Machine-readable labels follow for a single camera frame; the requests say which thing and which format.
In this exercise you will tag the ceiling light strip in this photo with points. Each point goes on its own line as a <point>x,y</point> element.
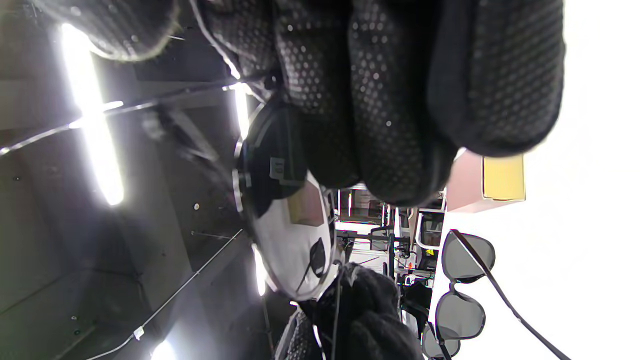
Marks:
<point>92,115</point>
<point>241,110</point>
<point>258,270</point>
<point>162,351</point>

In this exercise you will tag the person's left hand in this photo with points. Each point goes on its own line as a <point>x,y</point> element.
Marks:
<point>365,320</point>

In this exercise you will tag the brown storage box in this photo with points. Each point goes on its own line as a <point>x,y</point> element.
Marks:
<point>502,177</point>

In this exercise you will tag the black sunglasses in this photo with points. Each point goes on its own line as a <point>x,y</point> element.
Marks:
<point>437,345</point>
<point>467,257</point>
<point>295,235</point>

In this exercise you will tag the person's right hand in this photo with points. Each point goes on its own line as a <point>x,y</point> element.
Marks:
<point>400,100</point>

